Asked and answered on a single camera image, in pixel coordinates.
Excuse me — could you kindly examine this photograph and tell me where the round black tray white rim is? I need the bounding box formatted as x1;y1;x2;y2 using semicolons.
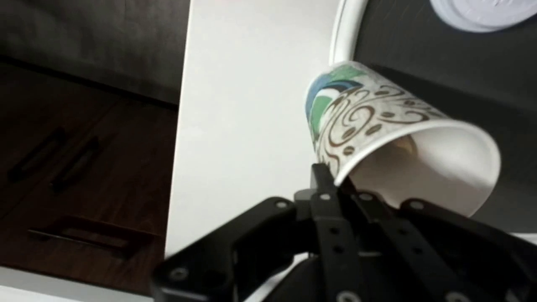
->
327;0;537;233

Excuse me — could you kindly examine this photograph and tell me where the patterned paper coffee cup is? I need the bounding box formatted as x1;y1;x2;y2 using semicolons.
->
303;58;501;218

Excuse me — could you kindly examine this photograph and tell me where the brown wooden cabinet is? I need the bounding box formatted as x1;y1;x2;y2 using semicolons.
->
0;55;181;298

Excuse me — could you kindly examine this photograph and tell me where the white plastic cup lid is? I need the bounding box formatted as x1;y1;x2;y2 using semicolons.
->
427;0;537;33

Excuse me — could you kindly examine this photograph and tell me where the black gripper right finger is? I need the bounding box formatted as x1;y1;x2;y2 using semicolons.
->
337;183;537;302

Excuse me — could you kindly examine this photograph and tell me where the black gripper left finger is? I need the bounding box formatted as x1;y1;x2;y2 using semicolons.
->
149;162;370;302

